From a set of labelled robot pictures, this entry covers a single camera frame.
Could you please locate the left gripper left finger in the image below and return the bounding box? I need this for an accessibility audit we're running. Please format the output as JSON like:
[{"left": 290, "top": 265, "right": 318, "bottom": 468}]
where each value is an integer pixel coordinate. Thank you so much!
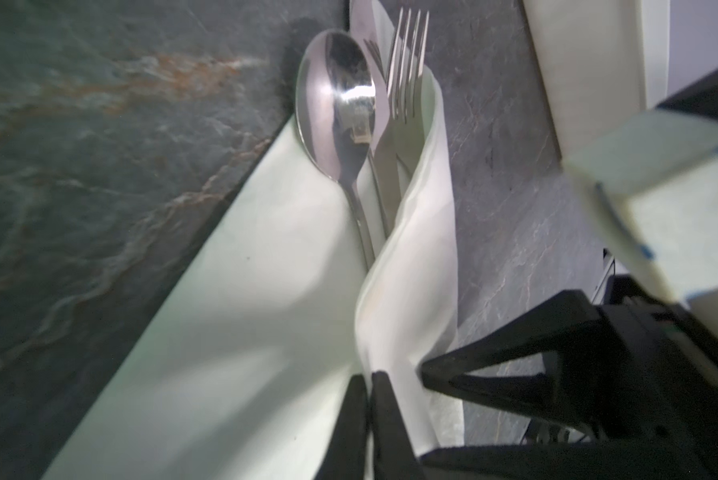
[{"left": 315, "top": 375, "right": 370, "bottom": 480}]

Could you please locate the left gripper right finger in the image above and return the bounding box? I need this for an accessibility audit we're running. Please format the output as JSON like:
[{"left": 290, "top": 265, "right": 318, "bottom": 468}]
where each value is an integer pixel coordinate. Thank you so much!
[{"left": 370, "top": 371, "right": 426, "bottom": 480}]

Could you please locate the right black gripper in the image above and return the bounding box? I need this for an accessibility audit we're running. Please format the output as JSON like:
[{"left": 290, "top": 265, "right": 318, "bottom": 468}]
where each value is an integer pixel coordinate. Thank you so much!
[{"left": 418, "top": 272, "right": 718, "bottom": 480}]

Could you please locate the white paper napkin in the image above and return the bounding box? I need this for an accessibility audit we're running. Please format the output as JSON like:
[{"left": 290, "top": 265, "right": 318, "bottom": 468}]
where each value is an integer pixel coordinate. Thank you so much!
[{"left": 46, "top": 73, "right": 465, "bottom": 479}]

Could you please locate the silver spoon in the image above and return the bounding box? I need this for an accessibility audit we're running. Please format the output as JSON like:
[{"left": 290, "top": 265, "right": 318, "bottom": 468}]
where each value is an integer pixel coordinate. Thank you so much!
[{"left": 295, "top": 30, "right": 376, "bottom": 267}]

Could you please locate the silver fork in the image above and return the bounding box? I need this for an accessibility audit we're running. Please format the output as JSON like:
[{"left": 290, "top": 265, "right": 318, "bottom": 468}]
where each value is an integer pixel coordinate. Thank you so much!
[{"left": 388, "top": 8, "right": 430, "bottom": 123}]

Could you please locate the silver table knife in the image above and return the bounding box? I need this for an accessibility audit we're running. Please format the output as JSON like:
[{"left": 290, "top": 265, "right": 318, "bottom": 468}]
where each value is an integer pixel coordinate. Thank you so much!
[{"left": 350, "top": 0, "right": 402, "bottom": 237}]

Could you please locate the white oval plastic tub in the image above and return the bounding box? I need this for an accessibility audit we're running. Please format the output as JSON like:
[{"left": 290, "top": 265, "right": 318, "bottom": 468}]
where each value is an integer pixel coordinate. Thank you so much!
[{"left": 523, "top": 0, "right": 671, "bottom": 156}]

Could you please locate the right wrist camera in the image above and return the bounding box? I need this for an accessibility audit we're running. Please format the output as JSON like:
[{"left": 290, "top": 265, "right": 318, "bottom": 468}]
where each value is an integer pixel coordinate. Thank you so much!
[{"left": 562, "top": 109, "right": 718, "bottom": 339}]

